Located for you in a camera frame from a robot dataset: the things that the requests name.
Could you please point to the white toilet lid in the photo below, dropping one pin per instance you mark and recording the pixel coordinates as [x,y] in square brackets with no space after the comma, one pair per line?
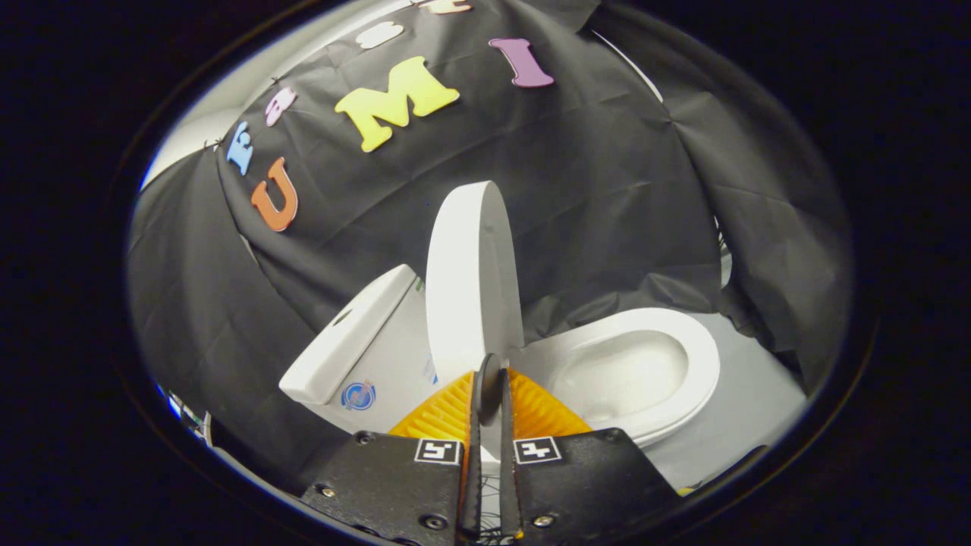
[470,288]

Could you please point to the white toilet tank cover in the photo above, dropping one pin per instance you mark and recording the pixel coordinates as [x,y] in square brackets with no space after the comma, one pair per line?
[345,341]

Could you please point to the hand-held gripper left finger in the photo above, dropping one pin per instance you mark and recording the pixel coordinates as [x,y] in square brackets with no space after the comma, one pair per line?
[387,485]

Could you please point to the black backdrop cloth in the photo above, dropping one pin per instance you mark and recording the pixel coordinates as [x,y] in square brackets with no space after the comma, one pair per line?
[592,189]

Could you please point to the white ceramic toilet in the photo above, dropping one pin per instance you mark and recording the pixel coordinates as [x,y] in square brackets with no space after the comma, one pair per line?
[622,371]

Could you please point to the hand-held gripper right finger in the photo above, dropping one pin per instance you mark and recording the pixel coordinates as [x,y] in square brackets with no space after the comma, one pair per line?
[584,478]

